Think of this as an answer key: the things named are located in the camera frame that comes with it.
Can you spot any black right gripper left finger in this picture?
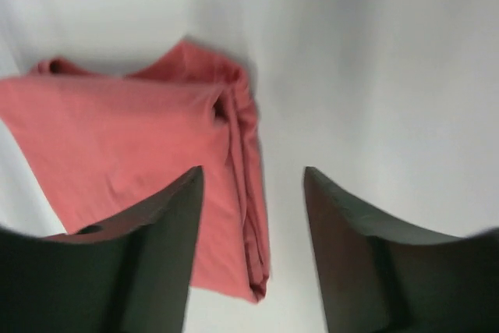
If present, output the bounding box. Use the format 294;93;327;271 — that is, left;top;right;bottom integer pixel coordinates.
1;167;204;332

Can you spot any pink polo shirt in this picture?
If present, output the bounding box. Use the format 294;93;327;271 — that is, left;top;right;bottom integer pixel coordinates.
1;41;270;302

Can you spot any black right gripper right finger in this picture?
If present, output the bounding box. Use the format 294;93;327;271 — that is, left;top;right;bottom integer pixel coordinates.
303;166;498;332

